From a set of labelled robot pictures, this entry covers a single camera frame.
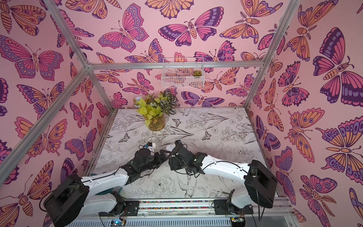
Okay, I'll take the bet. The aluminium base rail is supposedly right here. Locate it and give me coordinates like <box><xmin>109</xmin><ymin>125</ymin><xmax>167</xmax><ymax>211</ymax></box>
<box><xmin>68</xmin><ymin>198</ymin><xmax>300</xmax><ymax>227</ymax></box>

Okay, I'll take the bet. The white wire wall basket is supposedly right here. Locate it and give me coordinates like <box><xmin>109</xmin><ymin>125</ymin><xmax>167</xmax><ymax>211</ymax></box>
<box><xmin>160</xmin><ymin>57</ymin><xmax>205</xmax><ymax>89</ymax></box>

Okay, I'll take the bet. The green plant in glass vase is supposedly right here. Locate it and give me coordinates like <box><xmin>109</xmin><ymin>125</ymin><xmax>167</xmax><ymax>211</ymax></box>
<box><xmin>135</xmin><ymin>97</ymin><xmax>165</xmax><ymax>131</ymax></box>

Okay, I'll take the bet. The dark patterned leaf plant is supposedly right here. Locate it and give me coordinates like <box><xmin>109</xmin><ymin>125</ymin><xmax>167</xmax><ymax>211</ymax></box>
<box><xmin>158</xmin><ymin>90</ymin><xmax>179</xmax><ymax>116</ymax></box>

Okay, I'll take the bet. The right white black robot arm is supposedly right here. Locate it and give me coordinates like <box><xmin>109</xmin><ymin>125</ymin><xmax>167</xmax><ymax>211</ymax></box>
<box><xmin>166</xmin><ymin>141</ymin><xmax>278</xmax><ymax>212</ymax></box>

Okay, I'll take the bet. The small succulent in basket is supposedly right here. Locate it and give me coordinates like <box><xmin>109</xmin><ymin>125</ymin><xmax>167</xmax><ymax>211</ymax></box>
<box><xmin>192</xmin><ymin>70</ymin><xmax>203</xmax><ymax>77</ymax></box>

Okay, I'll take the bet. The white digital alarm clock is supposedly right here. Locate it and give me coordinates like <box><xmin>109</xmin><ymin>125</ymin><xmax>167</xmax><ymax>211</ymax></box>
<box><xmin>166</xmin><ymin>144</ymin><xmax>176</xmax><ymax>154</ymax></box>

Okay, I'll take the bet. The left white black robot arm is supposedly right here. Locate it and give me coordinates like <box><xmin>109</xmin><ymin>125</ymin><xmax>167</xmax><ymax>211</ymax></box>
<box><xmin>43</xmin><ymin>147</ymin><xmax>170</xmax><ymax>227</ymax></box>

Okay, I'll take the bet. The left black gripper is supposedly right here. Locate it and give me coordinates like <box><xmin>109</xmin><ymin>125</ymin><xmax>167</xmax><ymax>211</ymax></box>
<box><xmin>139</xmin><ymin>150</ymin><xmax>172</xmax><ymax>174</ymax></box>

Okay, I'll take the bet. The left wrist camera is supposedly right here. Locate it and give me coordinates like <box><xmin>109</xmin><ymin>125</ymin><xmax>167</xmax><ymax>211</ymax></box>
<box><xmin>143</xmin><ymin>142</ymin><xmax>156</xmax><ymax>153</ymax></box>

